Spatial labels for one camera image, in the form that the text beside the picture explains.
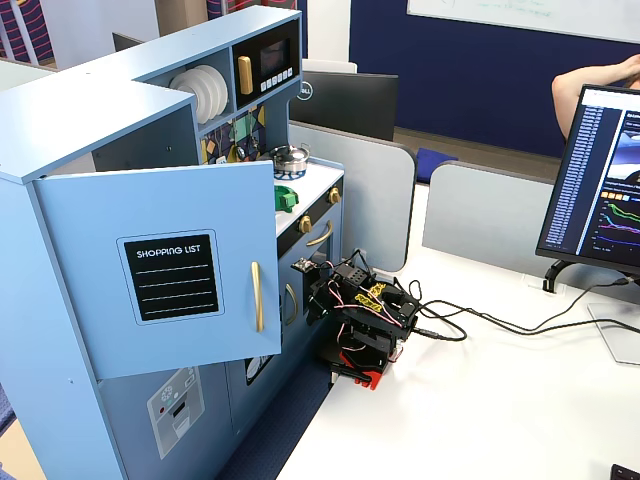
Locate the white plates stack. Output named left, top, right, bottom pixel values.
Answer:
left=180, top=68, right=221, bottom=124

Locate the red and black arm base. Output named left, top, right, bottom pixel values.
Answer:
left=319, top=344, right=401, bottom=391

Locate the blue chair seat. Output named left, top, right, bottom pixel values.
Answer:
left=415, top=146, right=460, bottom=184

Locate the short gold cabinet handle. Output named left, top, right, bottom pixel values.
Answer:
left=284, top=283, right=299, bottom=327

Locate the green toy recipient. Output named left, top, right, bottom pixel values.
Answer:
left=273, top=191, right=302, bottom=214

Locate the lit computer monitor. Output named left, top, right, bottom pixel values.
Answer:
left=534, top=83, right=640, bottom=277

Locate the white toy plate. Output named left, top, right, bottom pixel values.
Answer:
left=195, top=64, right=229, bottom=122
left=168, top=72, right=204, bottom=124

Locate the person's bare forearm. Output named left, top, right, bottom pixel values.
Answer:
left=551, top=53, right=640, bottom=139

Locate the black dell monitor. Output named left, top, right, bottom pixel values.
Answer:
left=288, top=69, right=400, bottom=142

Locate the black usb cable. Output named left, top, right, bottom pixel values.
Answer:
left=409, top=276, right=630, bottom=337

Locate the silver toy pot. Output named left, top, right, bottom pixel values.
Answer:
left=269, top=143, right=312, bottom=175

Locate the blue shopping list cabinet door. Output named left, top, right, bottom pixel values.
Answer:
left=32, top=159, right=283, bottom=381

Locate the grey desk divider panel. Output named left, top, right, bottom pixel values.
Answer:
left=421, top=160, right=557, bottom=271
left=287, top=120, right=418, bottom=274

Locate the blue toy kitchen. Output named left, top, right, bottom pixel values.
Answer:
left=0, top=5, right=346, bottom=480

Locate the gold microwave handle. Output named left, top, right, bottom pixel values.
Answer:
left=237, top=55, right=254, bottom=96

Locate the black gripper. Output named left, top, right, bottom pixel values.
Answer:
left=305, top=258, right=376, bottom=329

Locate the silver monitor base plate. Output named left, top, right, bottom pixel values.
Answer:
left=587, top=301, right=640, bottom=366

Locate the toy microwave with yellow handle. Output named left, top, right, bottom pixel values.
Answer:
left=232, top=22, right=293, bottom=111

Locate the black power cable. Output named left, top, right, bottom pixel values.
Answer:
left=412, top=299, right=640, bottom=343

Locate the white whiteboard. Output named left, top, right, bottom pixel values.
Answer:
left=405, top=0, right=640, bottom=44

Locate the long gold door handle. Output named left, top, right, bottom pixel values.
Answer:
left=250, top=260, right=265, bottom=334

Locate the gold oven handle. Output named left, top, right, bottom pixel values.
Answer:
left=305, top=220, right=334, bottom=247

